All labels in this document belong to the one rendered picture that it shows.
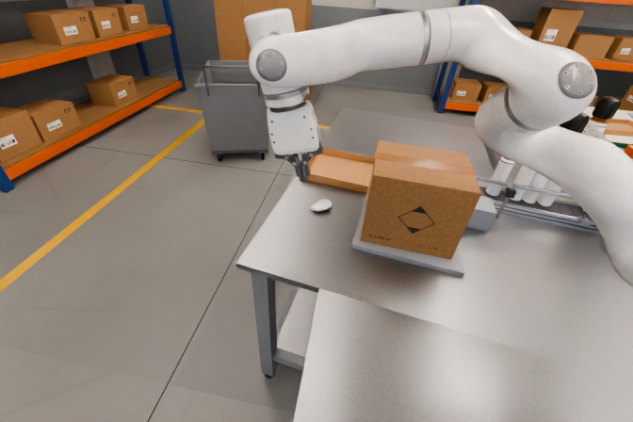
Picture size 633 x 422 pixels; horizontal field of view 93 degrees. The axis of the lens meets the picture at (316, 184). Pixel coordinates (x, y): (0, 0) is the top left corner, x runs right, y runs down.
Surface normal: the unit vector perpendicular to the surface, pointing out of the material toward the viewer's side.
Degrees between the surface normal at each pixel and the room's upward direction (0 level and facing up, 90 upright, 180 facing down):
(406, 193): 90
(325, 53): 77
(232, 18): 90
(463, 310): 0
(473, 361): 0
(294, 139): 91
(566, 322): 0
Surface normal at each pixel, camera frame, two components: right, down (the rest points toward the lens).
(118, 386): 0.06, -0.82
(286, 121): -0.15, 0.54
